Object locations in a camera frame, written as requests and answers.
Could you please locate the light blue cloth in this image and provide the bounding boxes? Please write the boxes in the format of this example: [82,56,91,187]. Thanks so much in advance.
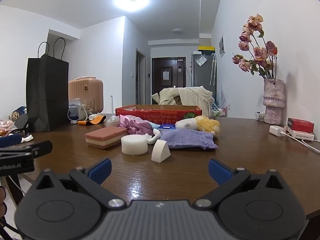
[144,121,161,131]

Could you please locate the mauve satin cloth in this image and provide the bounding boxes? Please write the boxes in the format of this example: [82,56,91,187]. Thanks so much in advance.
[118,114,153,136]

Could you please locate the yellow white plush toy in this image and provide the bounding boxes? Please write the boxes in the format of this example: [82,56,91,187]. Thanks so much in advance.
[175,115,221,138]

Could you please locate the round ceiling light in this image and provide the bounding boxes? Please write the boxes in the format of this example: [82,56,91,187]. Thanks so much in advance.
[113,0,150,12]

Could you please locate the red flat box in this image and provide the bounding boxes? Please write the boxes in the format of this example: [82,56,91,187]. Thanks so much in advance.
[287,117,315,134]

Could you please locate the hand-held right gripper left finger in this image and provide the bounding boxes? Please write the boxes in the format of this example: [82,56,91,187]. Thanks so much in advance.
[36,158,127,210]

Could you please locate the grey refrigerator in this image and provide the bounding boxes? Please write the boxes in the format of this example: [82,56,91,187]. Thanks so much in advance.
[191,52,217,93]

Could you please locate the blue white packet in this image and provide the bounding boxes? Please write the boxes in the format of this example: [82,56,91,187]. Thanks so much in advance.
[68,104,87,122]

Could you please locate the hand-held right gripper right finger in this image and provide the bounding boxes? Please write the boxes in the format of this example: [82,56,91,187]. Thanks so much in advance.
[194,159,285,210]

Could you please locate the white folded umbrella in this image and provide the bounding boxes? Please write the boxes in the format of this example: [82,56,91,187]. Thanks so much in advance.
[209,53,217,86]

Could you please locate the dark brown entrance door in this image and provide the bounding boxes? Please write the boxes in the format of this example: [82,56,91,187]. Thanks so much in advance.
[151,57,187,94]

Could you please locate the white wedge sponge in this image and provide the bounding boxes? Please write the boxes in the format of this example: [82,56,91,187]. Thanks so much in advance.
[151,139,172,164]

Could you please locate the grey side door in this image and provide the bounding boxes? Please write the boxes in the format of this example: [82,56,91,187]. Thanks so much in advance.
[136,48,146,105]

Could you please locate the white flat carton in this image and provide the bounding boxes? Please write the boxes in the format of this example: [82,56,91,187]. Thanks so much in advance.
[285,126,315,140]

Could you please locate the orange snack bag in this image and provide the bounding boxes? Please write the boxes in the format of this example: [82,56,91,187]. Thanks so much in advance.
[0,120,18,137]

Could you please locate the white charging cable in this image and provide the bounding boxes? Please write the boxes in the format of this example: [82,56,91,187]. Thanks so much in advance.
[67,104,90,125]

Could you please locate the beige jacket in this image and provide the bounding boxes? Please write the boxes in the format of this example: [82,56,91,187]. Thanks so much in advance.
[151,86,214,117]

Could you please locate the layered pink brown sponge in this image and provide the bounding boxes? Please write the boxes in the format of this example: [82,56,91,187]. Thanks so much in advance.
[85,126,128,150]

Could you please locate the pink suitcase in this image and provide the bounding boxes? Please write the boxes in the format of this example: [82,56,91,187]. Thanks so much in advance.
[68,77,104,113]

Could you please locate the white adapter cable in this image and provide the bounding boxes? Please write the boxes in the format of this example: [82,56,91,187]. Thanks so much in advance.
[282,131,320,154]

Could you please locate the gold patterned ball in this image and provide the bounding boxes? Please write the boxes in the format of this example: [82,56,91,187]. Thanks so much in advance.
[9,106,27,123]

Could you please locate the purple knit pouch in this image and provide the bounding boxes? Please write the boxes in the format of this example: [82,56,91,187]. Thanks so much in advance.
[160,129,219,151]

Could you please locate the person's left hand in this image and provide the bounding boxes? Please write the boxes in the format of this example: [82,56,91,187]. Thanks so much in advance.
[0,186,7,218]

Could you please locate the dried pink roses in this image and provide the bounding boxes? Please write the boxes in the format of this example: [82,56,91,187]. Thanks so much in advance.
[231,14,279,79]

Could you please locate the small bottle rack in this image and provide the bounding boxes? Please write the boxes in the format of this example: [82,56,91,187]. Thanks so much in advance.
[211,106,228,118]

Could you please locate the orange elastic band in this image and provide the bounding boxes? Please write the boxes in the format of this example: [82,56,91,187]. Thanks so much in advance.
[77,116,107,126]

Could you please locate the white cloth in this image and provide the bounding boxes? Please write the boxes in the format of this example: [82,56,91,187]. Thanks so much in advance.
[146,128,162,145]

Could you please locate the pink textured vase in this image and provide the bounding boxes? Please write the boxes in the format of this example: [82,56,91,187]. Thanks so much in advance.
[262,78,286,125]

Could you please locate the black paper bag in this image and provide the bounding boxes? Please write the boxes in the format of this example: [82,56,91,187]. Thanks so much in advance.
[26,37,70,133]

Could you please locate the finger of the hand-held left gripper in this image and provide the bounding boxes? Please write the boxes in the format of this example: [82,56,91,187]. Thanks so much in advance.
[0,141,53,159]
[0,133,22,148]

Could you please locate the clear plastic bag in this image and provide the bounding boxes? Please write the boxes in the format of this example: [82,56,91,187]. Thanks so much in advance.
[104,115,121,128]

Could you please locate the white power adapter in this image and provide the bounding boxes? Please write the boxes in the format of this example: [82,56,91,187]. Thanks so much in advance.
[269,125,286,138]

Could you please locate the red cardboard box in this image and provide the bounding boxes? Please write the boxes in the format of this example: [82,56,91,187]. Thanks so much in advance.
[115,104,202,128]

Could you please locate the glass jar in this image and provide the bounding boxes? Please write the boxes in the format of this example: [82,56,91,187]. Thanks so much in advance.
[82,97,96,113]

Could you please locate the white round sponge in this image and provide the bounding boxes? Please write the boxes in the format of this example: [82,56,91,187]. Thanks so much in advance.
[121,134,149,156]

